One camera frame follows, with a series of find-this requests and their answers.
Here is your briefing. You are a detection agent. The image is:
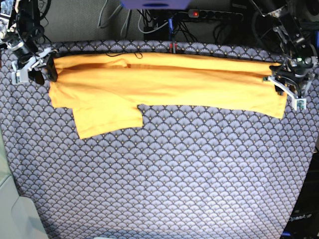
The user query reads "red and black clamp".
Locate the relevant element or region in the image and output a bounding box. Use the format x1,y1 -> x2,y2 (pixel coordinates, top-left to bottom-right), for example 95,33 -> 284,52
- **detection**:
169,42 -> 177,54

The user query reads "blue fan-patterned tablecloth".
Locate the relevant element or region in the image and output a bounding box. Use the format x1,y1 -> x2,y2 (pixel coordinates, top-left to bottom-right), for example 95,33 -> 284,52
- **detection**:
0,50 -> 319,239

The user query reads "black OpenArm box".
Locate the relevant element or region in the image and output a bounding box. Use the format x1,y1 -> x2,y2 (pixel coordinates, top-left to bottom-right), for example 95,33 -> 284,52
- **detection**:
281,152 -> 319,239

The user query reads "white plastic bin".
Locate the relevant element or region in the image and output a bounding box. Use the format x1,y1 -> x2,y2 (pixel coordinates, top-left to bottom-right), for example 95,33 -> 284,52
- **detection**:
0,142 -> 48,239

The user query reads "black power strip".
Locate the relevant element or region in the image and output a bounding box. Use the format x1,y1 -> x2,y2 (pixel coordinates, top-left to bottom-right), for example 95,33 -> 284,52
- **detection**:
187,9 -> 244,21

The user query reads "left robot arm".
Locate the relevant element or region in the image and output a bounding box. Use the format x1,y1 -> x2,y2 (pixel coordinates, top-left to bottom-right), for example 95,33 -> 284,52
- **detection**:
251,0 -> 319,99

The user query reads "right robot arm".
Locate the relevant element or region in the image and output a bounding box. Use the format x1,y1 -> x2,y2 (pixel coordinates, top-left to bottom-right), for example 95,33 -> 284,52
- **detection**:
0,0 -> 58,85

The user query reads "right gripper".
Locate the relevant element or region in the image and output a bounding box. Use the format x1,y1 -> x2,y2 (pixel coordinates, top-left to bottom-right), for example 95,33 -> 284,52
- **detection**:
11,47 -> 58,85

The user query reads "yellow T-shirt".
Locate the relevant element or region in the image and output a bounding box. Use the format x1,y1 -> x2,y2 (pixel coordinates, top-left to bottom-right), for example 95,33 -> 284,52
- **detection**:
49,52 -> 287,139

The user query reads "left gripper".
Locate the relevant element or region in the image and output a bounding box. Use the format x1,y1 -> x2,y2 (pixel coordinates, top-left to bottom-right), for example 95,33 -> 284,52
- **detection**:
263,56 -> 317,97

